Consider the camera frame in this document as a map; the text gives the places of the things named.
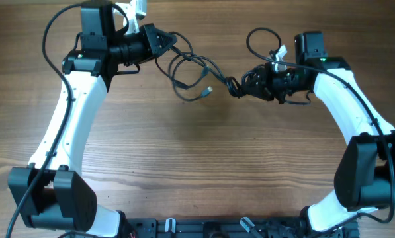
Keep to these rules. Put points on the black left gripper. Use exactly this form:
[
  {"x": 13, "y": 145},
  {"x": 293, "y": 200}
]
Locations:
[{"x": 147, "y": 33}]

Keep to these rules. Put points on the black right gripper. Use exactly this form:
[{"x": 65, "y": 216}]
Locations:
[{"x": 265, "y": 88}]

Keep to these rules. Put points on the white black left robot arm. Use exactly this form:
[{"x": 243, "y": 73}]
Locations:
[{"x": 49, "y": 191}]

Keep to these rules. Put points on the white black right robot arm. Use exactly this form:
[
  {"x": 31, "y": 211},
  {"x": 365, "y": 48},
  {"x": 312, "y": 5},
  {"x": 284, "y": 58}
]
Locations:
[{"x": 364, "y": 181}]

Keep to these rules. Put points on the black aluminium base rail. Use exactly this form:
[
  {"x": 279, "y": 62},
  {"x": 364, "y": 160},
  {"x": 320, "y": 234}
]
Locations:
[{"x": 280, "y": 227}]

